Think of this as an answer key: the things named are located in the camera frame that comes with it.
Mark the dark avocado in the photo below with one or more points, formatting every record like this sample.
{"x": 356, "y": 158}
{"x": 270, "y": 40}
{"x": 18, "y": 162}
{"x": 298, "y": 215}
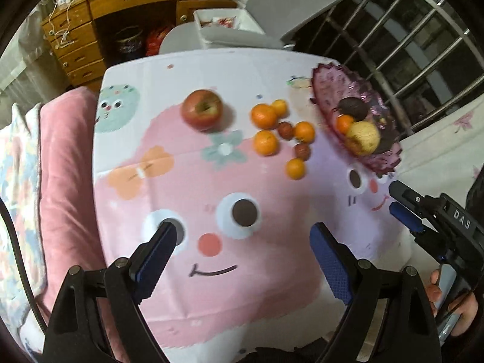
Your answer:
{"x": 354, "y": 107}

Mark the red apple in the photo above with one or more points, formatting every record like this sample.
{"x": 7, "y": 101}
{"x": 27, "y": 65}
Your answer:
{"x": 202, "y": 110}

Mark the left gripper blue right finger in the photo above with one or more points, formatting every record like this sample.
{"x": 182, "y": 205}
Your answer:
{"x": 337, "y": 262}

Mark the small yellow tangerine top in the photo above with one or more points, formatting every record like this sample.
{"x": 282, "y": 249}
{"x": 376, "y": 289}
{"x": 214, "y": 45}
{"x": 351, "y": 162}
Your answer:
{"x": 280, "y": 108}

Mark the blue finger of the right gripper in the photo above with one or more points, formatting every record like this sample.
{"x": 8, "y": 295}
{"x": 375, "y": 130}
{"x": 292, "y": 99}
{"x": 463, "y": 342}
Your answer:
{"x": 413, "y": 223}
{"x": 406, "y": 194}

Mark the overripe dark banana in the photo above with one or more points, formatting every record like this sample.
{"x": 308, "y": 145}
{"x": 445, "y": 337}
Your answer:
{"x": 388, "y": 133}

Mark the white lace covered cabinet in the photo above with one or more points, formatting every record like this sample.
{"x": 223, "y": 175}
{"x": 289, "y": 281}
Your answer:
{"x": 30, "y": 72}

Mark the pink glass fruit bowl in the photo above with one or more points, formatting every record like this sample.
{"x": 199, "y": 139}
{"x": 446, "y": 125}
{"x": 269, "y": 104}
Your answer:
{"x": 332, "y": 82}

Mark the pink floral bed quilt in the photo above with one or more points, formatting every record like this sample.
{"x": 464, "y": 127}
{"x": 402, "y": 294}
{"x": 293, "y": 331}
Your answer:
{"x": 47, "y": 187}

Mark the brown passion fruit upper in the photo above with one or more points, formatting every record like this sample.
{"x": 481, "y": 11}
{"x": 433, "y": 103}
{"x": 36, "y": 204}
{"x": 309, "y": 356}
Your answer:
{"x": 285, "y": 130}

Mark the white storage box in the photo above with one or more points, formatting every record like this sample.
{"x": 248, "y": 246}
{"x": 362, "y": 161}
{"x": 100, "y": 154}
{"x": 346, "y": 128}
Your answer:
{"x": 217, "y": 27}

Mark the person right hand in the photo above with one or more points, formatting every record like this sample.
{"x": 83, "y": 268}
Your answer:
{"x": 466, "y": 305}

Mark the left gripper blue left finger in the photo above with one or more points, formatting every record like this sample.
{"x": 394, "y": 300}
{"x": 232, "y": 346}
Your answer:
{"x": 150, "y": 259}

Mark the brown passion fruit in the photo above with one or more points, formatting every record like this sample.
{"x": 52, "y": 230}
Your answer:
{"x": 302, "y": 151}
{"x": 285, "y": 130}

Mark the cartoon printed tablecloth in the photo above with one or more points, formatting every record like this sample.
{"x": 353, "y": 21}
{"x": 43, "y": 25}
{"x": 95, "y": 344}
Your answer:
{"x": 242, "y": 275}

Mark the wooden desk with drawers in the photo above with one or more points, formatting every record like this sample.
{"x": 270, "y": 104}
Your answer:
{"x": 86, "y": 35}

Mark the brown passion fruit lower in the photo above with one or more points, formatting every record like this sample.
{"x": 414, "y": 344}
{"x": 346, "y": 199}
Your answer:
{"x": 302, "y": 151}

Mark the large orange tangerine front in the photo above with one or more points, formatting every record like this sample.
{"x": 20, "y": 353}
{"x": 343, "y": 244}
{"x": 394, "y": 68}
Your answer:
{"x": 343, "y": 123}

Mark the yellow pear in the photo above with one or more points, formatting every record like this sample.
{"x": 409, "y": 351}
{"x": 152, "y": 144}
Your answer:
{"x": 362, "y": 138}

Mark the black waste bin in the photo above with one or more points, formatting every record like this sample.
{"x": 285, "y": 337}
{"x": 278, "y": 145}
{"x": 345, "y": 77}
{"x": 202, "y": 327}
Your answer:
{"x": 129, "y": 39}

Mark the metal window grille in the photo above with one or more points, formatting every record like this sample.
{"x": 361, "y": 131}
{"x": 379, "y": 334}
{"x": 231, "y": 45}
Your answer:
{"x": 420, "y": 55}

